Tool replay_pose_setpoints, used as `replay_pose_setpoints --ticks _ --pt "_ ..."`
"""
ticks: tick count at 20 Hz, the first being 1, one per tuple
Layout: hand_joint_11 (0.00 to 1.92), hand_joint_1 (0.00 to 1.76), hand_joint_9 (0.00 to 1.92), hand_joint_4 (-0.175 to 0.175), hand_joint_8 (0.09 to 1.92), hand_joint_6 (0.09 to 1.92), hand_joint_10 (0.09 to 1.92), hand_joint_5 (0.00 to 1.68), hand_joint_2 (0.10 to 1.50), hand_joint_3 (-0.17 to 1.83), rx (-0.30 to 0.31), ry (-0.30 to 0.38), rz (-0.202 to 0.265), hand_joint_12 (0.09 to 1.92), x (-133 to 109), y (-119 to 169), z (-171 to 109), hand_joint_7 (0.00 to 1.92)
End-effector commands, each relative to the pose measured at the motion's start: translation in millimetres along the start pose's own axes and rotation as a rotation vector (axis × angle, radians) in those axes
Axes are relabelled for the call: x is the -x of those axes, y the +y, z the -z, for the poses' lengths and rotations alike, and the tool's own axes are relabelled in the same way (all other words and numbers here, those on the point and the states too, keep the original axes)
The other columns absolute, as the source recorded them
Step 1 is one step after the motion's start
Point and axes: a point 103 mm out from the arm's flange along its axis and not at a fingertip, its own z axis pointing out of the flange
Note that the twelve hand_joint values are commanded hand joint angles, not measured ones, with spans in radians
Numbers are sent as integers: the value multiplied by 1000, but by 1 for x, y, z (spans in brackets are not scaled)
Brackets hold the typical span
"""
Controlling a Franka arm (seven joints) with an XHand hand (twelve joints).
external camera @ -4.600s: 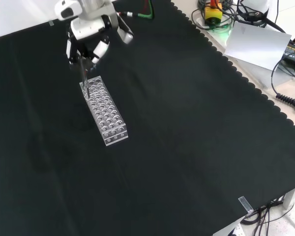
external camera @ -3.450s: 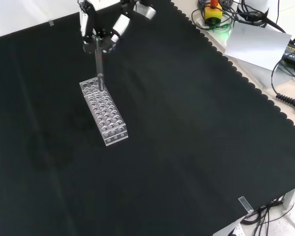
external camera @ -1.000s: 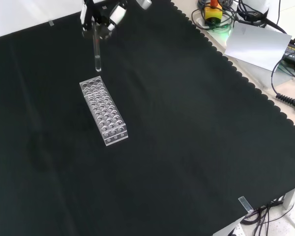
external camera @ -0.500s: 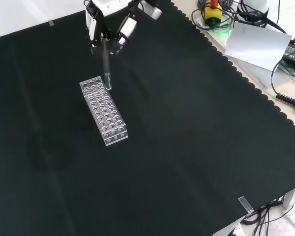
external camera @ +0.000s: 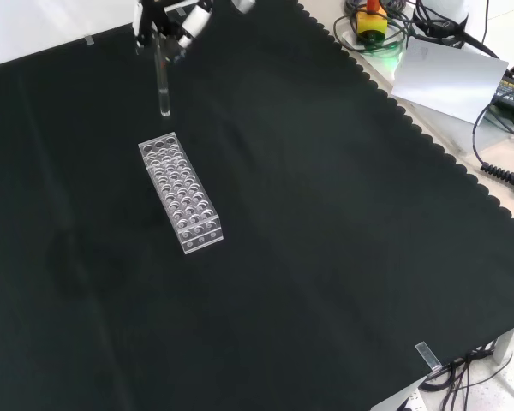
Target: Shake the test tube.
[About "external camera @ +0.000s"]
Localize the clear glass test tube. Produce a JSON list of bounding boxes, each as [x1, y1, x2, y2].
[[153, 35, 172, 118]]

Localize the clear acrylic test tube rack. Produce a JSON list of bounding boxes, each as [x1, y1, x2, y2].
[[137, 132, 225, 256]]

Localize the black bench cloth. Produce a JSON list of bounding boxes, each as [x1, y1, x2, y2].
[[0, 0, 514, 411]]

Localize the white table leg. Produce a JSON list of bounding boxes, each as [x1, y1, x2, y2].
[[494, 324, 514, 366]]

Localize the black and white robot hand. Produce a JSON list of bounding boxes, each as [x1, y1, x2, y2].
[[132, 0, 216, 64]]

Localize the yellow emergency stop button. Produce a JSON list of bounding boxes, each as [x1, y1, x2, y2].
[[355, 0, 389, 45]]

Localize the pale grey board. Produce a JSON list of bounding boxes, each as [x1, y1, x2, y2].
[[389, 35, 510, 126]]

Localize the black cable with ribbed plug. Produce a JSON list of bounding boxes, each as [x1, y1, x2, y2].
[[472, 98, 514, 199]]

